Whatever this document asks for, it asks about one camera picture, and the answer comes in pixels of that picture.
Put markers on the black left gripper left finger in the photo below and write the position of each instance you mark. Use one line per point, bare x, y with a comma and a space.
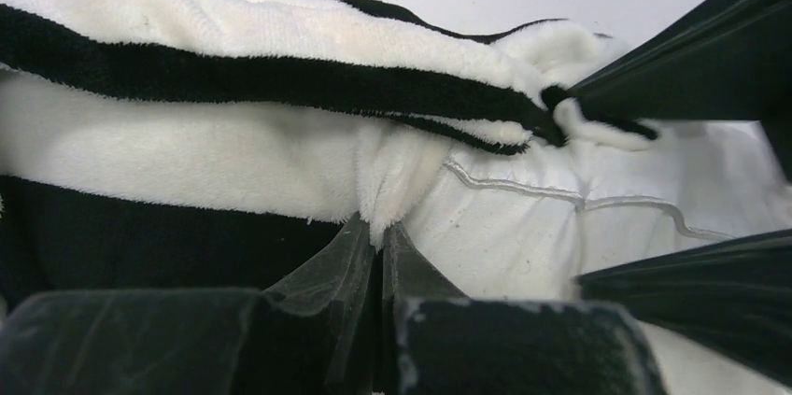
310, 333

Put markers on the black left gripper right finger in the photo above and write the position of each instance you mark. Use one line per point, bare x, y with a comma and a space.
439, 341

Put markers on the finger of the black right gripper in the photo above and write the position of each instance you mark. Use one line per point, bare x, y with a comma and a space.
733, 297
724, 60

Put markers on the black white striped pillowcase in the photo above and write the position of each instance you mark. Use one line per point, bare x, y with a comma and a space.
222, 143

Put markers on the white pillow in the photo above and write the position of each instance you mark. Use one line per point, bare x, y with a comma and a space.
523, 227

